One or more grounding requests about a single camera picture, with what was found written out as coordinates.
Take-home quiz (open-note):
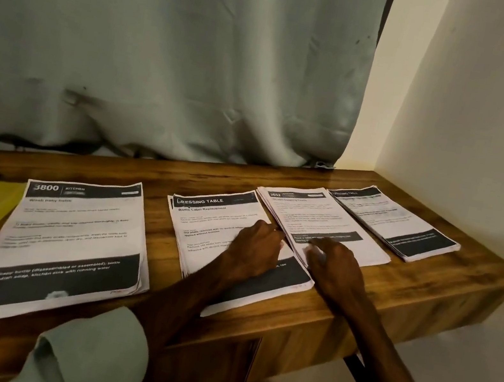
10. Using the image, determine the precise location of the person's right hand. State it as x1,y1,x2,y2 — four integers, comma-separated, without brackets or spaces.
295,234,378,317

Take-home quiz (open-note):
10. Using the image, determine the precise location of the person's left hand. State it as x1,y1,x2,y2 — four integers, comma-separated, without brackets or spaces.
214,213,288,296

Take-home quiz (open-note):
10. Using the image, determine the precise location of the wash baby bottle paper stack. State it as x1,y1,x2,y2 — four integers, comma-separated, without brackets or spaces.
0,156,169,361

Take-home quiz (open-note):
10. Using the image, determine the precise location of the person's left forearm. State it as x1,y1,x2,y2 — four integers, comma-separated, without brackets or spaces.
9,238,243,382

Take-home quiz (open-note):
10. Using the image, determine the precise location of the pale green curtain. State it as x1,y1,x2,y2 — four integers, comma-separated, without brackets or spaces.
0,0,396,213

